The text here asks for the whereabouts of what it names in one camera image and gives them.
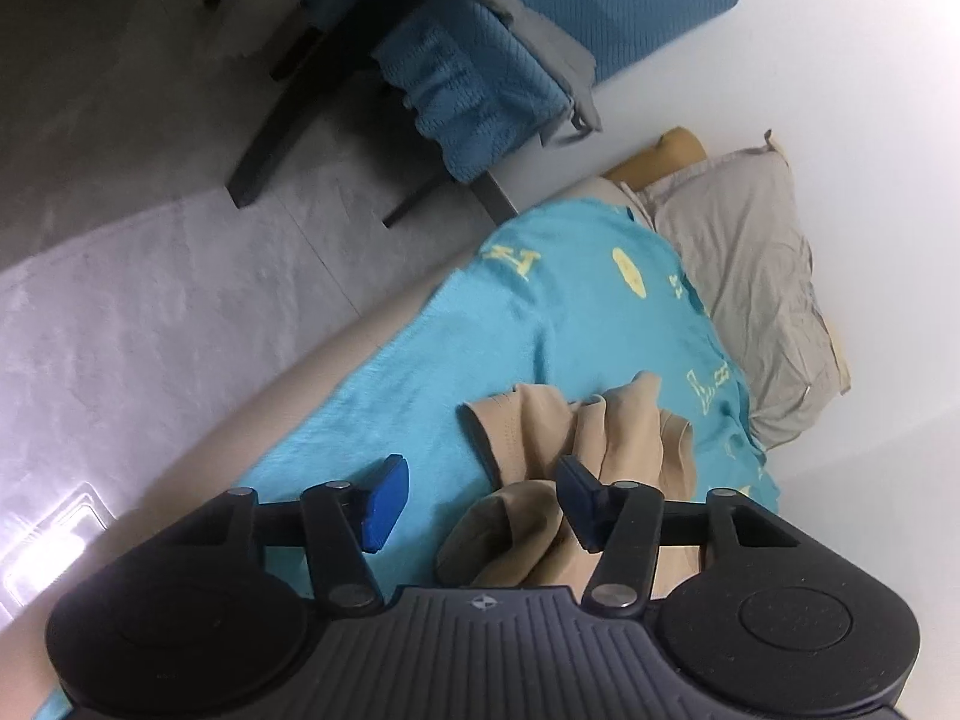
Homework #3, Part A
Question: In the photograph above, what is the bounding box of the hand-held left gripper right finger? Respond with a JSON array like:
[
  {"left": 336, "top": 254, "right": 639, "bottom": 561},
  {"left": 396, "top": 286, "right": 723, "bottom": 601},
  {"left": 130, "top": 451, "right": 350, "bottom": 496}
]
[{"left": 556, "top": 456, "right": 800, "bottom": 612}]

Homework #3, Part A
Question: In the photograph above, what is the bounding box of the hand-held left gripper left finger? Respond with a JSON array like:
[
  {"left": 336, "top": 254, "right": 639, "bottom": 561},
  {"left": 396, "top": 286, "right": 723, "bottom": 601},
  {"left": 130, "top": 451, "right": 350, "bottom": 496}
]
[{"left": 152, "top": 456, "right": 411, "bottom": 612}]

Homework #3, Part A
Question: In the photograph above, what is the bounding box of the beige garment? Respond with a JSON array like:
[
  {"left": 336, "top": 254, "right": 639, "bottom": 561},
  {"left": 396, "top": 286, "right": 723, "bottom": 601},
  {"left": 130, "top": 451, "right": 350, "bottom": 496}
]
[{"left": 435, "top": 373, "right": 722, "bottom": 590}]

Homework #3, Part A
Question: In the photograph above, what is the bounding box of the teal blanket with yellow print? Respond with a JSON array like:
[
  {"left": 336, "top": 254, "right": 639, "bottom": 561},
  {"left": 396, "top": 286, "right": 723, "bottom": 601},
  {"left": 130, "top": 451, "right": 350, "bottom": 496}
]
[{"left": 37, "top": 197, "right": 785, "bottom": 720}]

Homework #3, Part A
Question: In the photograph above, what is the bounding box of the beige bed mattress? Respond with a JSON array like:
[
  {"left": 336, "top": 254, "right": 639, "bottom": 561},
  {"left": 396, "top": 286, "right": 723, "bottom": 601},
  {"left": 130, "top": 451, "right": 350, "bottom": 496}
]
[{"left": 0, "top": 175, "right": 655, "bottom": 720}]

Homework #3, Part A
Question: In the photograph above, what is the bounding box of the grey pillow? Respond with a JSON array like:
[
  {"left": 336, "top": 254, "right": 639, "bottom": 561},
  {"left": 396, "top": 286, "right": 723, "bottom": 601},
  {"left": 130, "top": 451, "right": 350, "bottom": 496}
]
[{"left": 632, "top": 130, "right": 853, "bottom": 452}]

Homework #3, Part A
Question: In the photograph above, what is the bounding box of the grey rug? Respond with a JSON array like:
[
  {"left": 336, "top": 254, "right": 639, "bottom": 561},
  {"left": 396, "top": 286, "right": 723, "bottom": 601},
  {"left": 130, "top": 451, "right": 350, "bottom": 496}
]
[{"left": 0, "top": 186, "right": 365, "bottom": 620}]

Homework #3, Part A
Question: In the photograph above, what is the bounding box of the yellow cushion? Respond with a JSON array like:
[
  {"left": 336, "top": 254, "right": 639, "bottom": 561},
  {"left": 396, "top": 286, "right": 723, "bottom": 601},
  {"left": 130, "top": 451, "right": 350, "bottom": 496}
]
[{"left": 602, "top": 126, "right": 711, "bottom": 186}]

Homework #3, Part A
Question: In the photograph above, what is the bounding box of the black chair with blue cushions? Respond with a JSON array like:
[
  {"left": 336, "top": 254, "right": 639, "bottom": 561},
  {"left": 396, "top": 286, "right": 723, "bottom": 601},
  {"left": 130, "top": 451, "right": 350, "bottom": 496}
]
[{"left": 202, "top": 0, "right": 741, "bottom": 231}]

